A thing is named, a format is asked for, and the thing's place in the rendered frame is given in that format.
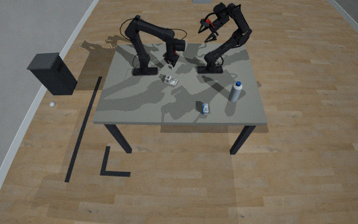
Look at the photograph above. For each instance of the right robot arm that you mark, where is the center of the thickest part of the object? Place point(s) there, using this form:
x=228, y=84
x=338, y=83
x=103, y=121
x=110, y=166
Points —
x=132, y=32

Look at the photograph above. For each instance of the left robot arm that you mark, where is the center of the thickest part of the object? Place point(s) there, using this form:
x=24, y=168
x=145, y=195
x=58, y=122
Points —
x=236, y=39

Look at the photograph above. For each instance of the small blue and white box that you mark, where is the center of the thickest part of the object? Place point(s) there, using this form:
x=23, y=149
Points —
x=205, y=109

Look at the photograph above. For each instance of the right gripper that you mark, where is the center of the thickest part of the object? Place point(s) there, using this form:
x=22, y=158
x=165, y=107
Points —
x=171, y=57

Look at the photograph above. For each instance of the white bottle with blue cap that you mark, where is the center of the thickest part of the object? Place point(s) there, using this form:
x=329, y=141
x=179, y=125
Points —
x=235, y=91

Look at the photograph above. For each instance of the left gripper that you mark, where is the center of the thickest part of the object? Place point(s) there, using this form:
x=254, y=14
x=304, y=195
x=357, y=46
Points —
x=213, y=26

